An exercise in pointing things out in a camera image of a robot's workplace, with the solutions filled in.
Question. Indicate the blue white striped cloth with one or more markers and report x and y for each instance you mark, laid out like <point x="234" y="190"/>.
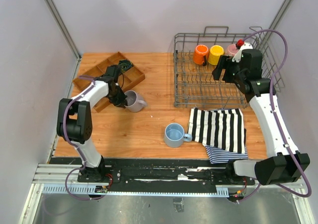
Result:
<point x="220" y="156"/>

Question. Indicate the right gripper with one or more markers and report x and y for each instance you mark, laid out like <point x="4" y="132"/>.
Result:
<point x="225" y="62"/>

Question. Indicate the lilac grey mug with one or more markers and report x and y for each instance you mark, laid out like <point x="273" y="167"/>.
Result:
<point x="135" y="102"/>

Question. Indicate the grey wire dish rack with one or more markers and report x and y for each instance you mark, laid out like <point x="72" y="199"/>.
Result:
<point x="194" y="85"/>

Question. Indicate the pink ghost pattern mug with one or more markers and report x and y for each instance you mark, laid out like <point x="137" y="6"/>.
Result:
<point x="231" y="50"/>

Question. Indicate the light blue mug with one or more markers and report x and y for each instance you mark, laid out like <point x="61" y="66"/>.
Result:
<point x="175" y="136"/>

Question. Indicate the yellow enamel mug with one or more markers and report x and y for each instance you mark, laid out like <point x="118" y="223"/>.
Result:
<point x="214" y="54"/>

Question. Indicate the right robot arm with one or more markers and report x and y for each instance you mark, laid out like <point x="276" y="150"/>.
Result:
<point x="284" y="162"/>

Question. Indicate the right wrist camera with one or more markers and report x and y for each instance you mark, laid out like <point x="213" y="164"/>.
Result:
<point x="241" y="45"/>

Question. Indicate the black white striped cloth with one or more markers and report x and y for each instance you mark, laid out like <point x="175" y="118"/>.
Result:
<point x="220" y="128"/>

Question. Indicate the wooden compartment tray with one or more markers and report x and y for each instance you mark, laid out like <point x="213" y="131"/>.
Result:
<point x="132" y="76"/>

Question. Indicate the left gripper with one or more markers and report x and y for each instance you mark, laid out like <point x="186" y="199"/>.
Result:
<point x="121" y="102"/>

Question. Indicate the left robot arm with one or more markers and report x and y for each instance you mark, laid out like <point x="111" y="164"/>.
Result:
<point x="74" y="123"/>

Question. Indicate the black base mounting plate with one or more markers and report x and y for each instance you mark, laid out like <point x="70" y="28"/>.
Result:
<point x="142" y="169"/>

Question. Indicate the orange glass mug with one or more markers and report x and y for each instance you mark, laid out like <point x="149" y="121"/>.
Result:
<point x="201" y="54"/>

